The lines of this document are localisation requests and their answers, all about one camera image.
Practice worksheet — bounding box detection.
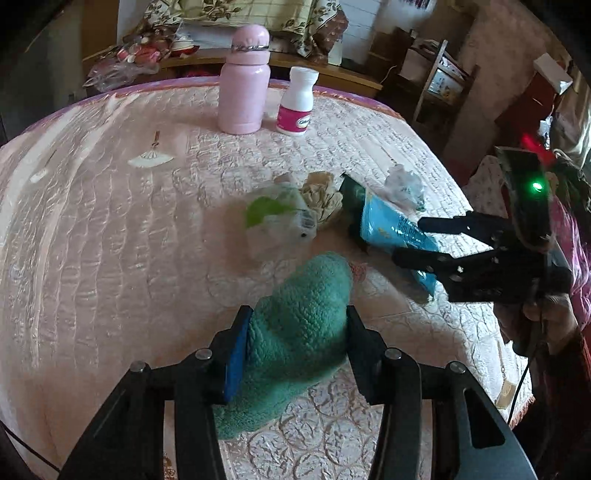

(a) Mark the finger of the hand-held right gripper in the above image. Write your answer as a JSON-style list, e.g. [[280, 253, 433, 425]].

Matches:
[[392, 247, 502, 303], [418, 211, 509, 243]]

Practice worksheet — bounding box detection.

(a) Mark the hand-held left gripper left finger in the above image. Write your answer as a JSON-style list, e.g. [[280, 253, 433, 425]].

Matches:
[[58, 305, 254, 480]]

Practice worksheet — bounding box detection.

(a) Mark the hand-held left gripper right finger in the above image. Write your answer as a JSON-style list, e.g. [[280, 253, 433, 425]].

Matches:
[[346, 305, 539, 480]]

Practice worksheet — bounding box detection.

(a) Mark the green fluffy towel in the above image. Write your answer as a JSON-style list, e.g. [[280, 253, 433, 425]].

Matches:
[[213, 251, 354, 440]]

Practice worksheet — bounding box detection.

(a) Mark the blue snack packet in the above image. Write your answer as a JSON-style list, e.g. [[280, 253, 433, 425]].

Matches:
[[360, 194, 439, 297]]

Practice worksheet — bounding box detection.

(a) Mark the person's right forearm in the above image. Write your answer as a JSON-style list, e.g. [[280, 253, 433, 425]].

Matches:
[[531, 323, 591, 480]]

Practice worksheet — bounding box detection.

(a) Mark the person's right hand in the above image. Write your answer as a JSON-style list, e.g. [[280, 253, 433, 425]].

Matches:
[[496, 293, 580, 356]]

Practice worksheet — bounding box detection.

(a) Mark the pink floral cloth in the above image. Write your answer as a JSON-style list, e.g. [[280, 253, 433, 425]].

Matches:
[[551, 194, 591, 296]]

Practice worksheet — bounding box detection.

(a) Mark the clear crumpled plastic bag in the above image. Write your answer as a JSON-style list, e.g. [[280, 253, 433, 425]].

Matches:
[[383, 164, 426, 214]]

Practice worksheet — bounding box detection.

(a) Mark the dark green packet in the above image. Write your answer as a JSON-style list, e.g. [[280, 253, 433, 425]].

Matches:
[[339, 174, 370, 241]]

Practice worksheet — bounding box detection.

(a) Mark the white and green plastic bag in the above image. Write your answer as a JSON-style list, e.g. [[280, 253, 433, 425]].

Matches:
[[245, 185, 319, 259]]

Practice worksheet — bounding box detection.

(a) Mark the crumpled beige paper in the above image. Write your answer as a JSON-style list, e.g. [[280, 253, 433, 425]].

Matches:
[[302, 172, 345, 227]]

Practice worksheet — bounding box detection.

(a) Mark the wooden shelf rack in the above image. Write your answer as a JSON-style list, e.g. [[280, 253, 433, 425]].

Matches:
[[413, 39, 481, 139]]

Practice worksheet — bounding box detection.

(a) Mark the white box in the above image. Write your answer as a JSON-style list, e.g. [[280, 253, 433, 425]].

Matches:
[[533, 53, 573, 95]]

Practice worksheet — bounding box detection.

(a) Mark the white bottle with pink label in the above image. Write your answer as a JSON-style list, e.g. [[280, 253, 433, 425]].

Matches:
[[277, 67, 318, 138]]

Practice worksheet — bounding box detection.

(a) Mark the wooden cabinet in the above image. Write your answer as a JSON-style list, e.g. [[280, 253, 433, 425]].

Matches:
[[83, 46, 384, 97]]

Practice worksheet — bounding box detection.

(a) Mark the floral checked cloth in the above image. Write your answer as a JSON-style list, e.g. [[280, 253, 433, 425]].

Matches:
[[143, 0, 348, 58]]

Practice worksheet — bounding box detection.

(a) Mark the pile of red packets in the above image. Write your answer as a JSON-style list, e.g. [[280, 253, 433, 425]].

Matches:
[[115, 36, 163, 65]]

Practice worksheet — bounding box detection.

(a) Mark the black cable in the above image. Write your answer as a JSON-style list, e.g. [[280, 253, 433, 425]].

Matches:
[[508, 318, 548, 425]]

